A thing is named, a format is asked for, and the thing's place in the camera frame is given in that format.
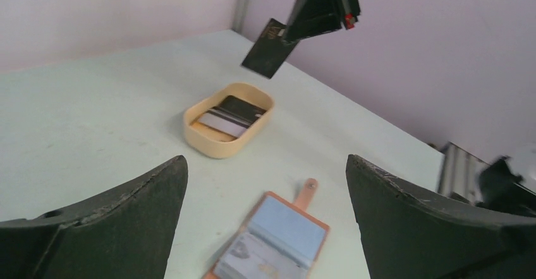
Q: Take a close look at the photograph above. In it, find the black gold-lined credit card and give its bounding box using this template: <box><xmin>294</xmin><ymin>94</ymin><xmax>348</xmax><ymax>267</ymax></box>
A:
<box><xmin>217</xmin><ymin>95</ymin><xmax>266</xmax><ymax>124</ymax></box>

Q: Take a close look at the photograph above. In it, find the beige oval tray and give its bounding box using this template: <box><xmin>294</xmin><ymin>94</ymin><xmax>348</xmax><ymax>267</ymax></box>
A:
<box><xmin>183</xmin><ymin>83</ymin><xmax>274</xmax><ymax>159</ymax></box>

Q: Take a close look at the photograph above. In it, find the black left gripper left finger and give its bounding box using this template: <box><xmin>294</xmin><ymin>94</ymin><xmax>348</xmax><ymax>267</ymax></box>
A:
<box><xmin>1</xmin><ymin>156</ymin><xmax>188</xmax><ymax>278</ymax></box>

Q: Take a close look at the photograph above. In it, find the orange leather card holder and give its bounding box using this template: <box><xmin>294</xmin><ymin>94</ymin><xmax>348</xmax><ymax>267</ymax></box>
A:
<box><xmin>204</xmin><ymin>178</ymin><xmax>330</xmax><ymax>278</ymax></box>

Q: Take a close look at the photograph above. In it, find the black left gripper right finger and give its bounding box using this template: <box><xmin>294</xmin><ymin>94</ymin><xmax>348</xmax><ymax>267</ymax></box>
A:
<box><xmin>346</xmin><ymin>154</ymin><xmax>535</xmax><ymax>278</ymax></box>

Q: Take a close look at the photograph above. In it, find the aluminium frame rail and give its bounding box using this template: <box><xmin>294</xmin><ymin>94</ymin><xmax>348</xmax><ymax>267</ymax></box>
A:
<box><xmin>231</xmin><ymin>0</ymin><xmax>250</xmax><ymax>34</ymax></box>

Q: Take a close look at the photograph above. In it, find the white striped credit card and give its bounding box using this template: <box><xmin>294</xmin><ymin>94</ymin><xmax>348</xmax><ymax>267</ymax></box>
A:
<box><xmin>197</xmin><ymin>107</ymin><xmax>252</xmax><ymax>138</ymax></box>

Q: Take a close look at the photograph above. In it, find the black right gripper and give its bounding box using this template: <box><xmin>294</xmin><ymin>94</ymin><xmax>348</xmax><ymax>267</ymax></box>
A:
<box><xmin>283</xmin><ymin>0</ymin><xmax>361</xmax><ymax>42</ymax></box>

